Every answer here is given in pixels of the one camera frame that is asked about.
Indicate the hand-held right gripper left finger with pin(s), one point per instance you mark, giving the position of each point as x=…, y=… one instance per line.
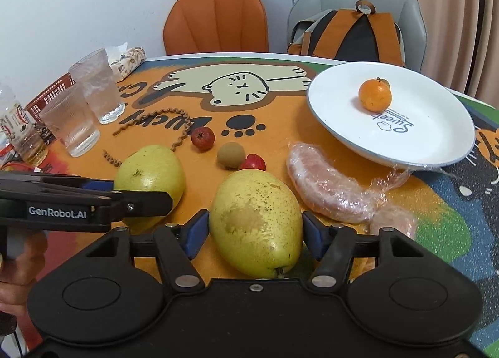
x=197, y=234

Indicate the white plate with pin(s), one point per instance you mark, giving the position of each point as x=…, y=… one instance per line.
x=421, y=124

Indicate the orange and black backpack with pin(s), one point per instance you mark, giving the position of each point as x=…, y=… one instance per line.
x=351, y=38

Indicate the short clear ribbed glass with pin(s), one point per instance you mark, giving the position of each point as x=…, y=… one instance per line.
x=70, y=124

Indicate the smooth yellow-green pear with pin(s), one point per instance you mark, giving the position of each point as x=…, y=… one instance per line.
x=152, y=170

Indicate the brown longan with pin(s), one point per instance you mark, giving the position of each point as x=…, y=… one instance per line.
x=231, y=155

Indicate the yellow pear with brown patch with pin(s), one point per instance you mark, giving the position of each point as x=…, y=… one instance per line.
x=257, y=221

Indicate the large plastic-wrapped pomelo piece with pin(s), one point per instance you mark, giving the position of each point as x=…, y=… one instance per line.
x=327, y=182

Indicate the brown wavy headband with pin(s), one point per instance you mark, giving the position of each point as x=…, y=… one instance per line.
x=189, y=120

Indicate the person's left hand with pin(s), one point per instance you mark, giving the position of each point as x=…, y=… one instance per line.
x=27, y=260

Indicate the patterned tissue pack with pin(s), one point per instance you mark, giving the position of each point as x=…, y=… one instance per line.
x=126, y=63

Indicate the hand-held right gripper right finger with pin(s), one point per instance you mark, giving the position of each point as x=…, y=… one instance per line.
x=314, y=236

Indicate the small plastic-wrapped pomelo piece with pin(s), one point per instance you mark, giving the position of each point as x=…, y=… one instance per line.
x=395, y=221

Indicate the beige curtain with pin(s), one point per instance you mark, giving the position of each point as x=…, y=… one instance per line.
x=448, y=10

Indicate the grey chair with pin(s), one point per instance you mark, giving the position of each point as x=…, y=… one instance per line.
x=405, y=3

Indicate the red plastic basket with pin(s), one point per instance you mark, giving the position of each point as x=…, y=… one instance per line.
x=46, y=98

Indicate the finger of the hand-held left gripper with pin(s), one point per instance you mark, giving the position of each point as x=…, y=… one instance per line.
x=144, y=206
x=97, y=185

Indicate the clear plastic bottle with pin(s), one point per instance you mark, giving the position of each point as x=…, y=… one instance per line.
x=19, y=127

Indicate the small red fruit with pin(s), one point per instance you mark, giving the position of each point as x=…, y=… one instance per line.
x=202, y=138
x=253, y=163

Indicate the orange chair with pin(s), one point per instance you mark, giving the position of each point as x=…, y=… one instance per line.
x=216, y=20

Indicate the tall clear ribbed glass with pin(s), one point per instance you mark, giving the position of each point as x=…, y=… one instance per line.
x=99, y=85

